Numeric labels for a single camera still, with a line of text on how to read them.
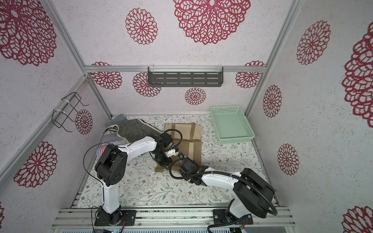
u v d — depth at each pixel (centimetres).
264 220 73
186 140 104
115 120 116
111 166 51
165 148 83
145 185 85
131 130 103
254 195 43
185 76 95
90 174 51
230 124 116
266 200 39
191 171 66
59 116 72
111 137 103
